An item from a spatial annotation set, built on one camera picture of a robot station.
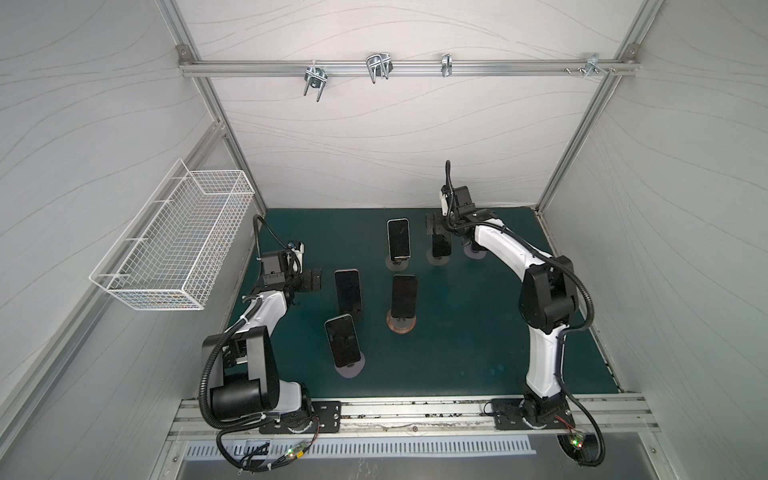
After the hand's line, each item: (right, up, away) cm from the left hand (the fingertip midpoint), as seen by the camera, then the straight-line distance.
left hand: (308, 266), depth 92 cm
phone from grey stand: (+44, +5, +14) cm, 47 cm away
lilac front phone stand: (+15, -28, -10) cm, 33 cm away
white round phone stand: (+28, 0, +12) cm, 30 cm away
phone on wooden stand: (+30, -7, -10) cm, 32 cm away
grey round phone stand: (+42, 0, +13) cm, 44 cm away
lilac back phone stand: (+55, +3, +12) cm, 56 cm away
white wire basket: (-25, +6, -23) cm, 35 cm away
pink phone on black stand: (+14, -6, -9) cm, 18 cm away
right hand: (+44, +17, +4) cm, 47 cm away
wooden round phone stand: (+29, -18, -3) cm, 34 cm away
